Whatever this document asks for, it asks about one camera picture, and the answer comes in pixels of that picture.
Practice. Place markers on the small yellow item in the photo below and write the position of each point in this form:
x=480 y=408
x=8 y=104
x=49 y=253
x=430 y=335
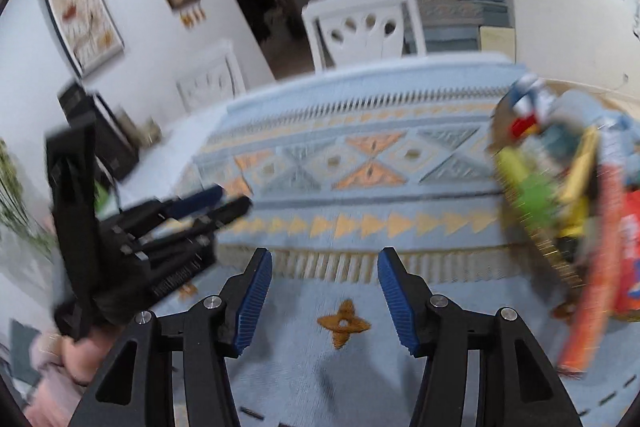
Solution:
x=515 y=167

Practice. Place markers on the long red card package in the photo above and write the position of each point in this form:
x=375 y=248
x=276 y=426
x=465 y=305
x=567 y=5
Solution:
x=595 y=282

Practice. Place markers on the wall poster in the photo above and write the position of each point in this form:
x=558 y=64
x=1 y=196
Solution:
x=82 y=17

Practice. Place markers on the yellow glue tube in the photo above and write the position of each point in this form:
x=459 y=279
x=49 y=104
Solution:
x=580 y=187

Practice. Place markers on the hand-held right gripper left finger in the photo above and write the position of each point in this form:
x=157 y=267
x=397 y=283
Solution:
x=252 y=302

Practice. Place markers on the red white packet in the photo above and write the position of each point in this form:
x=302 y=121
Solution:
x=631 y=257

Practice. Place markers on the blue grey sofa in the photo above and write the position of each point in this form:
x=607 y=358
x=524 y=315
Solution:
x=465 y=17

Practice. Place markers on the black box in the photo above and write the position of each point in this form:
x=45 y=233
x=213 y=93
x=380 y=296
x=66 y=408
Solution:
x=110 y=132

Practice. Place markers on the person's left hand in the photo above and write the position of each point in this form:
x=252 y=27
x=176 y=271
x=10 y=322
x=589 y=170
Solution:
x=80 y=357

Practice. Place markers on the woven basket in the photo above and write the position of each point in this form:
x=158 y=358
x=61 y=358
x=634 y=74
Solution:
x=545 y=247

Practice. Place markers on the green packet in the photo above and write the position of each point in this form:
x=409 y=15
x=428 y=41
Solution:
x=537 y=202

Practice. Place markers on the cream side cabinet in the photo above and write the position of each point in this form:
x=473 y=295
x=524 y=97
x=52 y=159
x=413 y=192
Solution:
x=497 y=41

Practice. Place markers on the person's left forearm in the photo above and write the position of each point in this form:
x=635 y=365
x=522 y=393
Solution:
x=50 y=402

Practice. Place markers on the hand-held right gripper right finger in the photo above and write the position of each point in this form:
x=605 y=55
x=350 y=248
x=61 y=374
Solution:
x=397 y=302

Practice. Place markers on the green plant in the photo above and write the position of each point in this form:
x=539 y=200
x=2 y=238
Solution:
x=20 y=202

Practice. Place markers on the white dining chair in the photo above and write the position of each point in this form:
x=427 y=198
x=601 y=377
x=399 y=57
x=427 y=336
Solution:
x=210 y=79
x=360 y=27

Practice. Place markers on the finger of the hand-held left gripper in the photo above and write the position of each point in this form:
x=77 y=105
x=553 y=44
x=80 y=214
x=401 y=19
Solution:
x=195 y=202
x=225 y=213

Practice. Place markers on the patterned blue table mat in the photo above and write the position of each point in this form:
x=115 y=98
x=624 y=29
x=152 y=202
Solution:
x=350 y=207

